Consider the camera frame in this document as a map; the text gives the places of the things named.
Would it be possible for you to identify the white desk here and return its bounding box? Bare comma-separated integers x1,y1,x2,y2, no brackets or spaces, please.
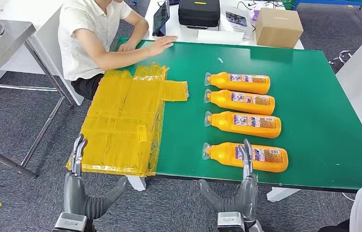
142,0,305,50

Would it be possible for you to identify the orange detergent bottle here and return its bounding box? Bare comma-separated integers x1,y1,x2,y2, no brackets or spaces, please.
203,89,276,116
204,111,282,139
201,142,289,174
204,72,271,95

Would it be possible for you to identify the black tablet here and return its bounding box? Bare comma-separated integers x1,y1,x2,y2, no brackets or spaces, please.
152,0,171,37

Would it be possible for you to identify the person's right hand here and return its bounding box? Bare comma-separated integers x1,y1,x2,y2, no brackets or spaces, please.
147,35,179,57

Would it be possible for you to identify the white table leg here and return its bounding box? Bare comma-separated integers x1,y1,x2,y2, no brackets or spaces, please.
126,175,147,192
266,187,301,203

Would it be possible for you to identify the person's left hand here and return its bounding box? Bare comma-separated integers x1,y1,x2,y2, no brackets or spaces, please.
118,42,137,53

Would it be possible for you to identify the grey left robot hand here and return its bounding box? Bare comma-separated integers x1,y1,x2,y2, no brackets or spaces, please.
63,133,129,221

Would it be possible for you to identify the black carrying case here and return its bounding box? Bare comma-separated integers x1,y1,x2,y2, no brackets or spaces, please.
178,0,221,30

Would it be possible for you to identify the printed booklet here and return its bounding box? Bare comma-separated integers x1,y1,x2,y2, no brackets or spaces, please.
221,6,254,41

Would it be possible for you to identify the yellow taped cardboard sheet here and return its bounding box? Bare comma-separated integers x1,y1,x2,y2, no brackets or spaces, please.
65,63,190,177

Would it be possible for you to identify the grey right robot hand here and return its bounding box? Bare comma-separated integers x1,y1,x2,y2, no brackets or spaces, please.
198,138,259,222

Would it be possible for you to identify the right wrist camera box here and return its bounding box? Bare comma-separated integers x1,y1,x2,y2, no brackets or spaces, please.
217,212,246,232

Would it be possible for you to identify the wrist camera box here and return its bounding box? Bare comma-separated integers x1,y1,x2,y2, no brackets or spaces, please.
217,212,246,232
52,212,89,232

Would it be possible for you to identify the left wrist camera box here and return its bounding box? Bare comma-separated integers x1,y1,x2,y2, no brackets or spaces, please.
52,212,89,232

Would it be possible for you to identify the brown cardboard box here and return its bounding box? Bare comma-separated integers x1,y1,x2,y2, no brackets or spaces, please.
255,7,304,49

